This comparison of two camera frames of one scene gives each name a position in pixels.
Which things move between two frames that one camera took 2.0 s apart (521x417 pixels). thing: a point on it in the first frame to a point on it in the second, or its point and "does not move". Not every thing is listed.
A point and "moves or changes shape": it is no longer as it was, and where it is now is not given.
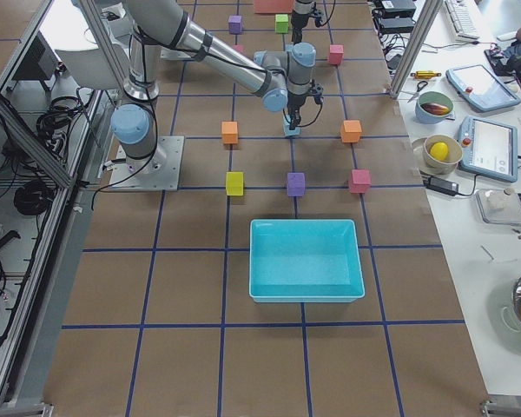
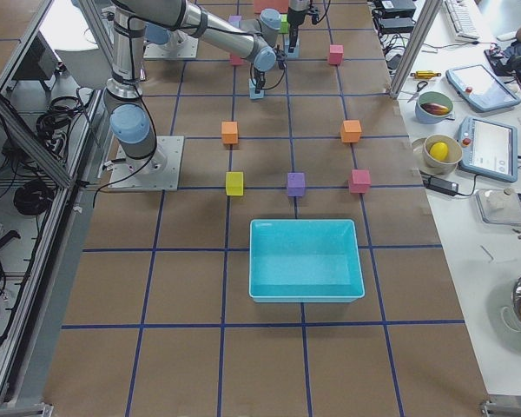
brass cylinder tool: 424,75 does not move
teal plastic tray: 305,261 does not move
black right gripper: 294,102 to 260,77
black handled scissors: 419,86 does not move
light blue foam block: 287,132 moves or changes shape
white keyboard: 462,21 does not move
